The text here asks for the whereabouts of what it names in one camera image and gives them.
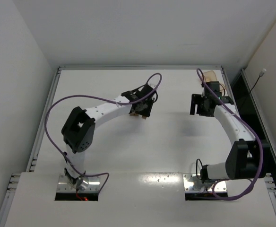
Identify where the translucent orange plastic container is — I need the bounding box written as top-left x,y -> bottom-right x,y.
203,70 -> 226,92

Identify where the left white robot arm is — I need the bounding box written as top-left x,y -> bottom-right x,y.
61,84 -> 157,184

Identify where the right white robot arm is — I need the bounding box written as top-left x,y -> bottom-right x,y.
190,81 -> 270,183

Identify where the black cable white plug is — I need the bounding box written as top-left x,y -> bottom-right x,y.
243,68 -> 267,103

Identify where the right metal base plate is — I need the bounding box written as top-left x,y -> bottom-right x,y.
182,173 -> 227,193

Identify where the metal base plate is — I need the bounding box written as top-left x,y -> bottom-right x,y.
182,173 -> 227,193
56,175 -> 100,193

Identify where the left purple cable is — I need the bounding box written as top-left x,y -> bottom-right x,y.
44,72 -> 163,192

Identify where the purple cable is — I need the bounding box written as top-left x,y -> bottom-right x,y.
44,72 -> 163,192
196,68 -> 264,201

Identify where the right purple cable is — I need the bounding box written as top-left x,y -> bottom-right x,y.
196,68 -> 264,201

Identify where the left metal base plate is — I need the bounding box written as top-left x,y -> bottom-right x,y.
56,175 -> 100,193

